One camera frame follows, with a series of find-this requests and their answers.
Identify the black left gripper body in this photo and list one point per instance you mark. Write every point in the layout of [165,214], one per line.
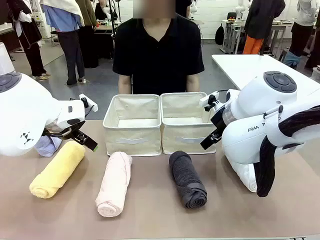
[76,135]

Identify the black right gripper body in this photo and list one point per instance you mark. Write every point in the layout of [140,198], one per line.
[219,121]

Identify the lavender blue towel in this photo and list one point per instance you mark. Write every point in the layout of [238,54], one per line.
[48,147]

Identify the yellow towel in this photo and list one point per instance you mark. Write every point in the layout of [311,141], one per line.
[57,170]

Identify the beige fabric storage bin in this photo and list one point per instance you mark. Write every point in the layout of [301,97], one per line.
[132,142]
[185,142]

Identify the dark grey towel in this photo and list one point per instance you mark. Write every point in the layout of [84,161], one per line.
[185,177]

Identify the pink towel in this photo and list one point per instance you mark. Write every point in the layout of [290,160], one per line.
[115,182]

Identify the white towel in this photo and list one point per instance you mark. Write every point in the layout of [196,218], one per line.
[246,177]

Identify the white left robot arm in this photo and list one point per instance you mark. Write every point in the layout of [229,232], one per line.
[25,107]

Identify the person's left forearm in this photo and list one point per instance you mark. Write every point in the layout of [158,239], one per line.
[193,83]

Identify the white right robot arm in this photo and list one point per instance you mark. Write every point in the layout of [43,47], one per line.
[255,100]

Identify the white background table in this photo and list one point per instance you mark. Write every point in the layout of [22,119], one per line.
[250,70]

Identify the person in blue shirt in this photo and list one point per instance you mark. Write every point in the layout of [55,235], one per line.
[70,50]

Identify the person in black shirt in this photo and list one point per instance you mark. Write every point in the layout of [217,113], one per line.
[157,62]

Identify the black backpack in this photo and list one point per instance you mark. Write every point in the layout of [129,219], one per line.
[220,35]

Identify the grey metal table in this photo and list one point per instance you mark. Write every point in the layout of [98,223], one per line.
[233,32]

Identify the blue fabric bag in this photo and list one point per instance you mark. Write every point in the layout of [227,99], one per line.
[292,59]

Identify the person in olive coat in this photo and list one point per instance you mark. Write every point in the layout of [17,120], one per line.
[90,37]

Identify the person in orange trousers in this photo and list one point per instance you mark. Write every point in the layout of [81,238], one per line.
[260,22]

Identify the person in black coat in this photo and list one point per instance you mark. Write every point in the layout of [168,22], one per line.
[30,37]

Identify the person in grey top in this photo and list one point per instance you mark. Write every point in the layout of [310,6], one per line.
[302,30]

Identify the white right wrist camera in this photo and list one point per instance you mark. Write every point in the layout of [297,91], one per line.
[208,99]

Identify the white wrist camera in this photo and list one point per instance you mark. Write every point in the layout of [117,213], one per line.
[208,99]
[92,103]

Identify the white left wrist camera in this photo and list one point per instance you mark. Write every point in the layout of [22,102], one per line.
[92,103]

